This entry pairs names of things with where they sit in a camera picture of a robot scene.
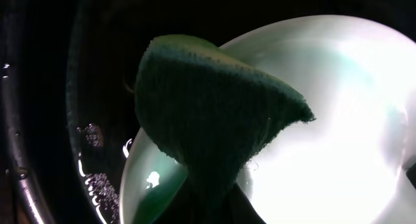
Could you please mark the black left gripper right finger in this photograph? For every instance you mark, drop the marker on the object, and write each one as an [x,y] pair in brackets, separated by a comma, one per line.
[239,209]

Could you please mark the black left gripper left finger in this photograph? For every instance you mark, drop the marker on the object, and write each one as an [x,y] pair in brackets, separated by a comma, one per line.
[183,209]

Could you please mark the green scrub sponge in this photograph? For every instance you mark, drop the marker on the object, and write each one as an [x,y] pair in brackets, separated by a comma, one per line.
[210,111]

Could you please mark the mint green plate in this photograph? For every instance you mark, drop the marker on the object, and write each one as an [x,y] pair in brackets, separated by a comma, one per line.
[355,162]

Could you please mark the round black serving tray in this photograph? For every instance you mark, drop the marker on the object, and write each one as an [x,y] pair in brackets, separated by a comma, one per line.
[40,39]

